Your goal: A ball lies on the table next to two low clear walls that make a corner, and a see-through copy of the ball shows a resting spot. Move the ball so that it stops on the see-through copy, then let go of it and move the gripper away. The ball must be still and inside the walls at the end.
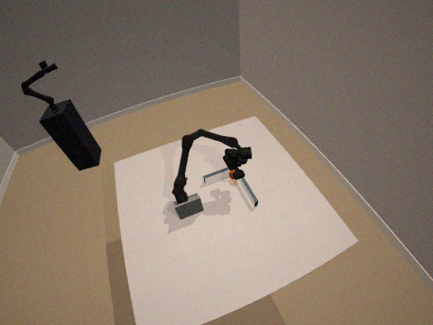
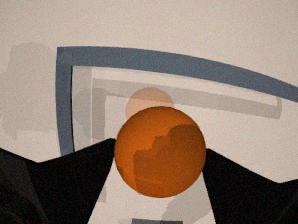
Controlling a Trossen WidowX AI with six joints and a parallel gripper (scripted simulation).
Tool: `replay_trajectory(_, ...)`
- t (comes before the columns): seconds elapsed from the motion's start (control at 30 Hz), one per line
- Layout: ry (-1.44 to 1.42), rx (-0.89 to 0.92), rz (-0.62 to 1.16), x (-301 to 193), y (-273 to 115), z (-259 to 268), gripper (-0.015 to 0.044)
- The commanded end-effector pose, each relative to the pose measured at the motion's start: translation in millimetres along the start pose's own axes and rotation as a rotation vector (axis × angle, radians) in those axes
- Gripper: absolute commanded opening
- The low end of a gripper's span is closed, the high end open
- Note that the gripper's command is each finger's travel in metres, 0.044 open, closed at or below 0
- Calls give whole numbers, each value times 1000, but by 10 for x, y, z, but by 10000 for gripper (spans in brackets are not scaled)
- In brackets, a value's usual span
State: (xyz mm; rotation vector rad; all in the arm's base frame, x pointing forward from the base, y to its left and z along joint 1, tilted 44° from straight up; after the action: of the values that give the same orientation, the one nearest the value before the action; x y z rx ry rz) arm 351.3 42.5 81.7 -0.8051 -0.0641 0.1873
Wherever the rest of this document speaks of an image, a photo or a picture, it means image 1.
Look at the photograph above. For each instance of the clear glass wall panels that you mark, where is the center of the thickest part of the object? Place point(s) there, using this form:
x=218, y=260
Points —
x=225, y=173

